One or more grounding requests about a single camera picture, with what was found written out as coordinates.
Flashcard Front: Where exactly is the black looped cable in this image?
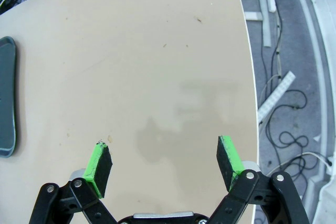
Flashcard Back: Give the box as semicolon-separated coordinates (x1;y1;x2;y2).
263;89;320;184

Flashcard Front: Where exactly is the thin black straight cable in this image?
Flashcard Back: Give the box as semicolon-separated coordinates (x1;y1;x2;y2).
261;8;285;78

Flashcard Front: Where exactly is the white cable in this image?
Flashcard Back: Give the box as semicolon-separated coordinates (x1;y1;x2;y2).
267;151;333;174

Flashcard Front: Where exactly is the grey cable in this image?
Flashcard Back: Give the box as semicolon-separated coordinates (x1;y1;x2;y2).
260;73;283;107

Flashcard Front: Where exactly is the white perforated strip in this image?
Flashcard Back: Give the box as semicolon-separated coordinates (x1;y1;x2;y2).
257;70;297;124

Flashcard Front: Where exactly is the long grey cable duct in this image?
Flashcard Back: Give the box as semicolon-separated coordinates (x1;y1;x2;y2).
256;0;273;48

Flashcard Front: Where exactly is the black plastic serving tray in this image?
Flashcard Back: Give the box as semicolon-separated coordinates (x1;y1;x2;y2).
0;36;17;159

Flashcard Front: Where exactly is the short grey duct piece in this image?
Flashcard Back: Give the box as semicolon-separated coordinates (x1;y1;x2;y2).
245;12;264;22

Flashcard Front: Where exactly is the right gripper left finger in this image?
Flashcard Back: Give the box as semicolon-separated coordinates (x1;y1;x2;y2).
28;142;118;224

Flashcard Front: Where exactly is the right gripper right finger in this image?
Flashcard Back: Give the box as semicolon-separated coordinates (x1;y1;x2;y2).
209;135;310;224

